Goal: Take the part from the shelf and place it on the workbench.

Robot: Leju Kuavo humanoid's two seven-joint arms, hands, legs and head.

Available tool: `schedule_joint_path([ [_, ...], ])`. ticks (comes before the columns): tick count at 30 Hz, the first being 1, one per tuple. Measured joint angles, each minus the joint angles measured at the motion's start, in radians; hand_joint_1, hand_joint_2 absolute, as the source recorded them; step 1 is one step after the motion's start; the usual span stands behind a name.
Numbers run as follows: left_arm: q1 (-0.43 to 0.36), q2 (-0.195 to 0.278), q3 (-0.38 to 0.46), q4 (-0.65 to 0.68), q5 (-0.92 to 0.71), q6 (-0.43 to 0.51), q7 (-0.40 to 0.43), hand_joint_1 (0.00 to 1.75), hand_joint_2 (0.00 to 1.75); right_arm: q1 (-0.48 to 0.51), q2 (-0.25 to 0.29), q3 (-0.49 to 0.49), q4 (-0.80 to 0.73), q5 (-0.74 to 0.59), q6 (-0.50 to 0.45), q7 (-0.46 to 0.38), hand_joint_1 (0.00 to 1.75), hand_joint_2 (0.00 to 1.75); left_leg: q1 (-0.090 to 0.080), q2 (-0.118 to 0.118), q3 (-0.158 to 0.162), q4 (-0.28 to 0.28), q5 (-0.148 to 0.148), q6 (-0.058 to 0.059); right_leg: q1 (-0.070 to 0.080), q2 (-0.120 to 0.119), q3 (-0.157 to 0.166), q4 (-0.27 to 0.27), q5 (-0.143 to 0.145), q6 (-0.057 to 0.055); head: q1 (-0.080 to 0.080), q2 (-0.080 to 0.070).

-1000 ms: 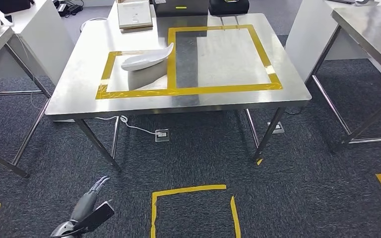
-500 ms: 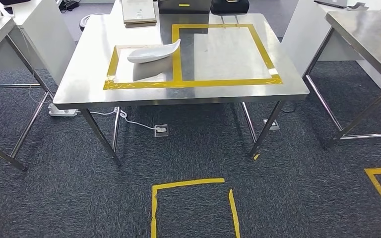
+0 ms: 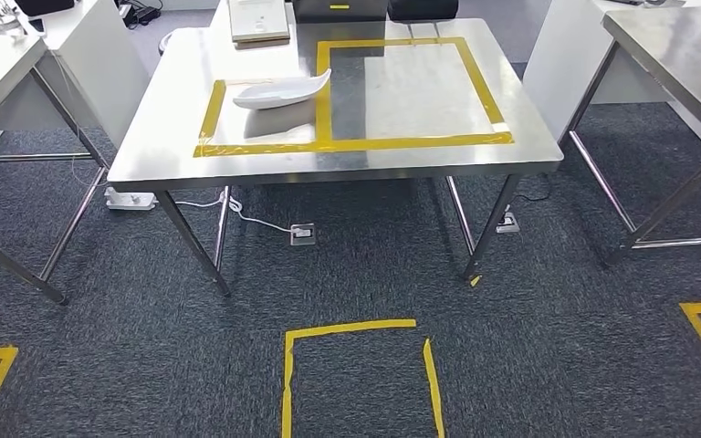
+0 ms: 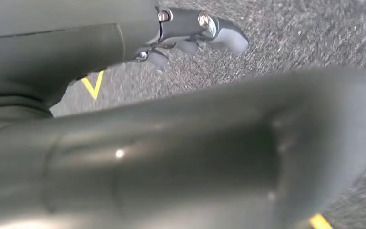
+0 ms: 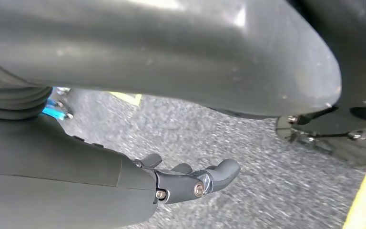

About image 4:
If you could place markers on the yellow floor tape square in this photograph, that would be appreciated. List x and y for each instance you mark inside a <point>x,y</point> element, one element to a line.
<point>93,87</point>

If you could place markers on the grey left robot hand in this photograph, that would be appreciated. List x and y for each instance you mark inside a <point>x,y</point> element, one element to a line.
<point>170,151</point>

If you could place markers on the small yellow tape piece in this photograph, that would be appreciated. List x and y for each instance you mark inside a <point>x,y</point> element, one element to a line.
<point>320,222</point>

